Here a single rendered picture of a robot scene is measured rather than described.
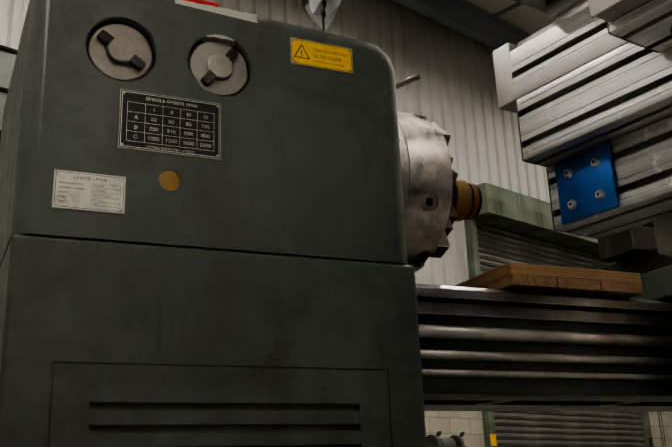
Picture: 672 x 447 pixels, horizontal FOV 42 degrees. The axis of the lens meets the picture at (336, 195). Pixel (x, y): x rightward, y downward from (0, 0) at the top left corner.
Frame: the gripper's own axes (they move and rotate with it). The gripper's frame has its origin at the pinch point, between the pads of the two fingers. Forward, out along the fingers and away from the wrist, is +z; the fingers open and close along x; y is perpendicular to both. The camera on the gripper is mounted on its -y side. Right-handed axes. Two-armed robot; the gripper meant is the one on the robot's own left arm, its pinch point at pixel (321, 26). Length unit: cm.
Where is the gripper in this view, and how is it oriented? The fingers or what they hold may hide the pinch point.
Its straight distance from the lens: 165.3
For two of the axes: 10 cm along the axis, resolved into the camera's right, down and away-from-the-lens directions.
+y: 4.2, -3.1, -8.6
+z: 0.4, 9.5, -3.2
